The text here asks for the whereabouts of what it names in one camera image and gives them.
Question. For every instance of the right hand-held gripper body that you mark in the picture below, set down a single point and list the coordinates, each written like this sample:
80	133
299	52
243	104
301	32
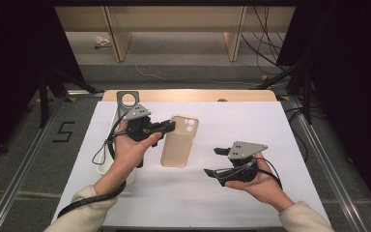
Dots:
246	149

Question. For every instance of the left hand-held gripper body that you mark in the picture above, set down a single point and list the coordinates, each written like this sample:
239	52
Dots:
136	112

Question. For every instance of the peach phone case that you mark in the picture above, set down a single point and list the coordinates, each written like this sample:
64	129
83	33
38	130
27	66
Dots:
177	148

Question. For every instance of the white plastic storage box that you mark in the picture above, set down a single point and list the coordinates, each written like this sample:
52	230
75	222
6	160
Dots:
104	167

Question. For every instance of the person's left hand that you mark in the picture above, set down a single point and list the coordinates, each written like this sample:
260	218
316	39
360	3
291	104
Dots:
127	154

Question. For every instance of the person's right hand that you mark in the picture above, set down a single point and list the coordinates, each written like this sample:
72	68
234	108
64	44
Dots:
267	187

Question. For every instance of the white table cover sheet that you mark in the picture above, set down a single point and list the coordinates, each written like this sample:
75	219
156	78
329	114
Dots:
254	122

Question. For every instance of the dark round table grommet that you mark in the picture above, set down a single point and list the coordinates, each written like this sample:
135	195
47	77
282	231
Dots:
222	100

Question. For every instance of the yellow floor tape piece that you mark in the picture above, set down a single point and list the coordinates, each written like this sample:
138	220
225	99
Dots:
285	97
264	77
72	99

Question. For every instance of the crumpled white paper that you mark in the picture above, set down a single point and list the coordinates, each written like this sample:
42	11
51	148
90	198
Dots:
101	42

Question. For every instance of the black tripod stand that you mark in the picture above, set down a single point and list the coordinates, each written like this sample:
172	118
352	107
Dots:
43	96
307	96

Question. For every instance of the beige wooden shelf unit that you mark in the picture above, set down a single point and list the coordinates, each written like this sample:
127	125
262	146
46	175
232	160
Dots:
174	19

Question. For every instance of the black curtain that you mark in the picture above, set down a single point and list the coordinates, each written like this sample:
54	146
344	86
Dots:
351	64
13	48

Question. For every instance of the aluminium floor rail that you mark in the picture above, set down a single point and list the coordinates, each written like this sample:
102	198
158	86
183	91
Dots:
333	180
10	190

